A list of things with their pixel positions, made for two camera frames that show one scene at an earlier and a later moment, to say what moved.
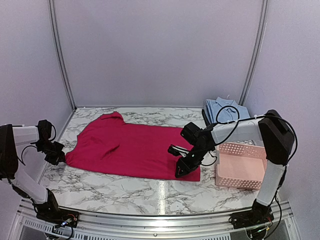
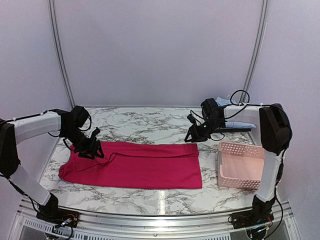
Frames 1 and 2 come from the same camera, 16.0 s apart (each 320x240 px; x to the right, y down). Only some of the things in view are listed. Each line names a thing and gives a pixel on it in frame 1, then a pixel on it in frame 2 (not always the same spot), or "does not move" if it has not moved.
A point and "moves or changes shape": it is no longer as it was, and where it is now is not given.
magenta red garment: (109, 143) moves or changes shape
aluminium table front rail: (24, 225) does not move
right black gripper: (186, 167) -> (197, 136)
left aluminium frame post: (61, 58) does not move
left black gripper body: (54, 152) -> (81, 144)
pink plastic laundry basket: (240, 166) does not move
